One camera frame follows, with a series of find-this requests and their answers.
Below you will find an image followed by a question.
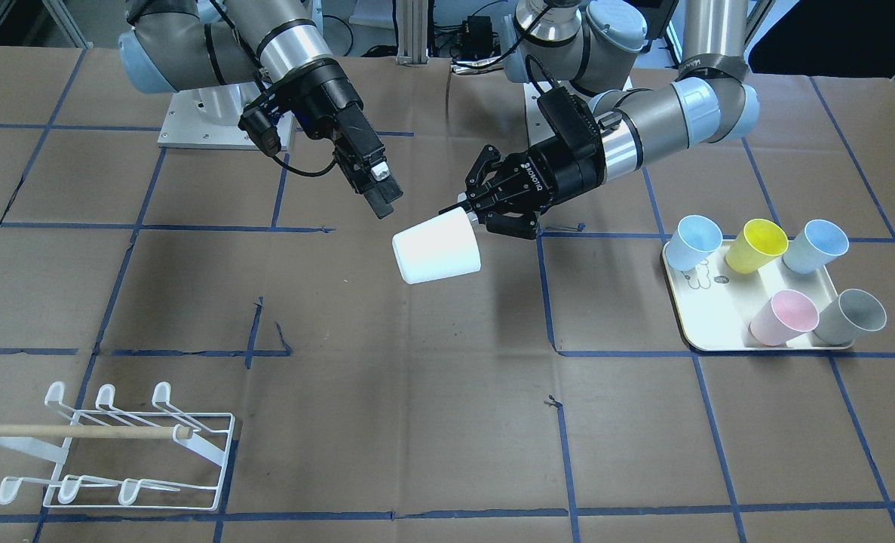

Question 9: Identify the yellow cup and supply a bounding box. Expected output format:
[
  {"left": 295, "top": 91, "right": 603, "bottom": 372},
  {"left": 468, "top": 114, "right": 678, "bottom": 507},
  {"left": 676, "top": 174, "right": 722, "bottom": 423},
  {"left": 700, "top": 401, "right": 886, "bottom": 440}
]
[{"left": 724, "top": 219, "right": 789, "bottom": 274}]

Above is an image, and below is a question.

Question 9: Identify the light blue cup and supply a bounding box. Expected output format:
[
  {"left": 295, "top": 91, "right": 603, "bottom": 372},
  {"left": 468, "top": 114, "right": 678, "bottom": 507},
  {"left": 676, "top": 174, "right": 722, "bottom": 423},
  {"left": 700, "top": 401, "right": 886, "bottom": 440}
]
[{"left": 664, "top": 214, "right": 723, "bottom": 272}]

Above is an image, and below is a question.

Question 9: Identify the white ikea cup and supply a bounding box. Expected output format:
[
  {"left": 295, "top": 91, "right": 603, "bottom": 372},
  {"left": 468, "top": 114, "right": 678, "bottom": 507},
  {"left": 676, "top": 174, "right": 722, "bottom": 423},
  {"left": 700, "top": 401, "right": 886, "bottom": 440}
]
[{"left": 392, "top": 207, "right": 482, "bottom": 284}]

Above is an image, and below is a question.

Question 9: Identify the white wire cup rack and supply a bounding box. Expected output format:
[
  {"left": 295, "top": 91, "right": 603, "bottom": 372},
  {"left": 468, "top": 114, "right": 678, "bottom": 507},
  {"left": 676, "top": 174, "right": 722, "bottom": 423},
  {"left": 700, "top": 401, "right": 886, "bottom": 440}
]
[{"left": 0, "top": 382, "right": 237, "bottom": 512}]

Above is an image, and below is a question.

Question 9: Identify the grey cup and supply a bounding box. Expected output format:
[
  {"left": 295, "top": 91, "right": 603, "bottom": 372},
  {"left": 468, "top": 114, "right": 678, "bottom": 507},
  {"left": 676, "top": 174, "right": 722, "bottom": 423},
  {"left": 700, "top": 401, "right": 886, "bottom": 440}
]
[{"left": 813, "top": 288, "right": 887, "bottom": 345}]

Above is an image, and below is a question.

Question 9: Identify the light blue cup tray corner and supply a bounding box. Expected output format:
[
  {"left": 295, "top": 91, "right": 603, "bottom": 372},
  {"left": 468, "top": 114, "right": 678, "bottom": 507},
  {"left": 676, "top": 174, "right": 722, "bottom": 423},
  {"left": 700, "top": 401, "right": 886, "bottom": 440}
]
[{"left": 783, "top": 219, "right": 850, "bottom": 275}]

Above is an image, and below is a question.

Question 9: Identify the pink cup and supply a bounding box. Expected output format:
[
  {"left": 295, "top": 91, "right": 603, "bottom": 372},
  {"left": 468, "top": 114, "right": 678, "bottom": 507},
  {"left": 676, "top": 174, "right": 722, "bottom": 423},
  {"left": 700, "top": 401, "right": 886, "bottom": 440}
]
[{"left": 748, "top": 289, "right": 820, "bottom": 346}]

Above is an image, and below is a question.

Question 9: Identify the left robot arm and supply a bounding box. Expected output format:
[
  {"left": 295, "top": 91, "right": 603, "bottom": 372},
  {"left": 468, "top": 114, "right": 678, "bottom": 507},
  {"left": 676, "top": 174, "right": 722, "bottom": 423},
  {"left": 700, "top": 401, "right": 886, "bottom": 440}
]
[{"left": 451, "top": 1, "right": 760, "bottom": 238}]

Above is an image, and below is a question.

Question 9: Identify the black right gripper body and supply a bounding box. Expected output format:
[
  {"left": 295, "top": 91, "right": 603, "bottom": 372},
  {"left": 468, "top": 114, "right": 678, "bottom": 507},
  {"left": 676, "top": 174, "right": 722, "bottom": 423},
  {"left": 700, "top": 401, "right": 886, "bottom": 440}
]
[{"left": 267, "top": 59, "right": 385, "bottom": 170}]

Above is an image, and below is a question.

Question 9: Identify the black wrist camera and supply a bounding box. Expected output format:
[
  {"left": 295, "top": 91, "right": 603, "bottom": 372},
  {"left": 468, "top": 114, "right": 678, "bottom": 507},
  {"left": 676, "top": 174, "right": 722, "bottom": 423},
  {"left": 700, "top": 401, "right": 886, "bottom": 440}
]
[{"left": 238, "top": 104, "right": 282, "bottom": 157}]

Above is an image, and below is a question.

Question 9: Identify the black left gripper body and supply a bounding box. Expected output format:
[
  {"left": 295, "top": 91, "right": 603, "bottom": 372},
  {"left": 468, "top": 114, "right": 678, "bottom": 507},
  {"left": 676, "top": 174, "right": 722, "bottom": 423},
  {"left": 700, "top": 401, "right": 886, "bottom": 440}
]
[{"left": 492, "top": 137, "right": 606, "bottom": 212}]

